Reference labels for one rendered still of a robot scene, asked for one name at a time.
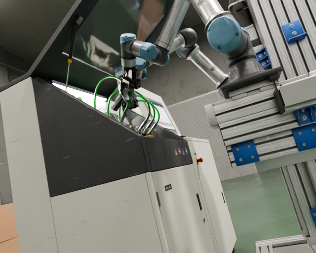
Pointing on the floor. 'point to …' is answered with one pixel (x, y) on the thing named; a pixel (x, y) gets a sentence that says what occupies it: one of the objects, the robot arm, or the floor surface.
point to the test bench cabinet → (112, 218)
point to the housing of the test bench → (27, 168)
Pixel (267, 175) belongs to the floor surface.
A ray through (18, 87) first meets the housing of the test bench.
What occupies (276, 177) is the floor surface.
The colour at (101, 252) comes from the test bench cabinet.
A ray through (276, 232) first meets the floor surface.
